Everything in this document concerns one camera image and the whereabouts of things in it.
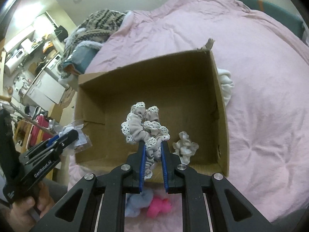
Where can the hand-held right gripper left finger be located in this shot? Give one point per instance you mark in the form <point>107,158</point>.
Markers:
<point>142,166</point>

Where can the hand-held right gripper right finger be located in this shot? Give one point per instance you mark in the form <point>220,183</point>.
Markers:
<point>165,166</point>

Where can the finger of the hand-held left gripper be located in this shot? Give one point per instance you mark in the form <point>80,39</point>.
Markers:
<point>69,135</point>
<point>43,155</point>

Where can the beige lace-trimmed scrunchie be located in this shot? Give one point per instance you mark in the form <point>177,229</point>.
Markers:
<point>147,130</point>

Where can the brown cardboard box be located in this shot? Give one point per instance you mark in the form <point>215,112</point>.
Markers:
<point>154,91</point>

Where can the person's left hand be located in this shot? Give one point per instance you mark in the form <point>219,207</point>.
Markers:
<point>23,209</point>

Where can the clear plastic bag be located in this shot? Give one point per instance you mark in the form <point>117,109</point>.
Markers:
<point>72,135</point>

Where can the red suitcase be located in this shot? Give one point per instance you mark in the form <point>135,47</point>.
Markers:
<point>39,131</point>

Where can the small grey white scrunchie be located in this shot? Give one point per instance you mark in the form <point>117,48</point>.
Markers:
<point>184,147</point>

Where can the pale blue fluffy scrunchie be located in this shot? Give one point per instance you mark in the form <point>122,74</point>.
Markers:
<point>137,201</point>

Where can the pink fluffy scrunchie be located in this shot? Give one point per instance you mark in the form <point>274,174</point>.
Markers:
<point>158,205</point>

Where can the white cabinet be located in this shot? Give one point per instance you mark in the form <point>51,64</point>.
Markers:
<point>45,87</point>

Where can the white washing machine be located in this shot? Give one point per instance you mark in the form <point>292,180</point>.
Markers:
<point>56,65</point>

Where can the teal pillow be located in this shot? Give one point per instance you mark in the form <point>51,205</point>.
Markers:
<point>80,56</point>

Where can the white kitchen appliance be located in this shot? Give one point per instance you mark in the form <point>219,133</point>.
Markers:
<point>14,60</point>

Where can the white cloth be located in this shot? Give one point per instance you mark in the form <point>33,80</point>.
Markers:
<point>226,87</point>

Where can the grey patterned knit blanket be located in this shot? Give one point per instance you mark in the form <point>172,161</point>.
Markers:
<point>96,31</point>

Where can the pink duvet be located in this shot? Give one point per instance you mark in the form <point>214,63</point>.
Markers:
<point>260,101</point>

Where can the teal headboard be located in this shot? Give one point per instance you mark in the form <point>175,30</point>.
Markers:
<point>277,14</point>

